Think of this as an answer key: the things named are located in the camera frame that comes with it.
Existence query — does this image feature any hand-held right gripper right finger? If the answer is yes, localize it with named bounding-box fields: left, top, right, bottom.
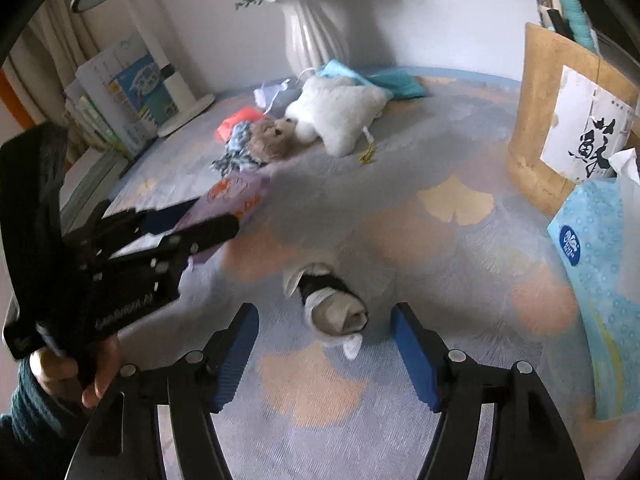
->
left=390, top=302, right=586, bottom=480

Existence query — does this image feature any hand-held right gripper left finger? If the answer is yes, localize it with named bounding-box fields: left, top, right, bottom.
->
left=65, top=302, right=260, bottom=480

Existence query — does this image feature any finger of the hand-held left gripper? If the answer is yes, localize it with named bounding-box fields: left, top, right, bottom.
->
left=160, top=215, right=241, bottom=267
left=102, top=197, right=201, bottom=242

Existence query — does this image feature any purple printed packet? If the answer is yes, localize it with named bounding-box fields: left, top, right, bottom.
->
left=172, top=170, right=273, bottom=266

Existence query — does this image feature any grey sock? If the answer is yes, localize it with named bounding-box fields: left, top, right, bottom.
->
left=282, top=260, right=370, bottom=361

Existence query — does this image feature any person's left forearm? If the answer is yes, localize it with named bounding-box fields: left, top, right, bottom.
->
left=0, top=360, right=88, bottom=480

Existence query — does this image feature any red-orange soft item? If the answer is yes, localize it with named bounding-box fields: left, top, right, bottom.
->
left=216, top=106, right=266, bottom=142

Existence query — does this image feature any person's left hand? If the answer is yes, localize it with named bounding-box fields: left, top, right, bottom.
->
left=30, top=332, right=123, bottom=408

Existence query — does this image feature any stack of flat books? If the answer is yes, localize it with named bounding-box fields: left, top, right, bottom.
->
left=60, top=147, right=133, bottom=221

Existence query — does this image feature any brown bear plush toy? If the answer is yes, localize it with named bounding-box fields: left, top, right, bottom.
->
left=248, top=117, right=297, bottom=162

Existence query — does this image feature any printed tablecloth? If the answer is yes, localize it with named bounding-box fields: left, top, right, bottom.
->
left=60, top=75, right=640, bottom=480

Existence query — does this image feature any row of upright books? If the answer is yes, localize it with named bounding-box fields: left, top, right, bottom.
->
left=64, top=42, right=178, bottom=161

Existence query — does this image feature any white desk lamp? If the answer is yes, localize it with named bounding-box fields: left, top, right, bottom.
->
left=70, top=0, right=216, bottom=137

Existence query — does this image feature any white star plush toy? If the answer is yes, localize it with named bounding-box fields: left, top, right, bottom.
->
left=285, top=76, right=390, bottom=157

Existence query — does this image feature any light blue tissue pack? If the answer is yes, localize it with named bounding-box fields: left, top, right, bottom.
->
left=546, top=147, right=640, bottom=421

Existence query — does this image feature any beige curtain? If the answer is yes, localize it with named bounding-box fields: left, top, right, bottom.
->
left=10, top=0, right=101, bottom=106

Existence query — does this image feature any white ribbed vase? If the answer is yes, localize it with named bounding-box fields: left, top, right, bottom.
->
left=277, top=0, right=351, bottom=78

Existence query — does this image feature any small teal cloth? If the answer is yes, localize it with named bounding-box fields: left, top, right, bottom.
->
left=367, top=71, right=430, bottom=100

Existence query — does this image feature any bamboo pen holder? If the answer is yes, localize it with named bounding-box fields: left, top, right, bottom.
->
left=507, top=22, right=640, bottom=218

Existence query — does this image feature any black pen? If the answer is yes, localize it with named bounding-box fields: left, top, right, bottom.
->
left=535, top=0, right=576, bottom=41

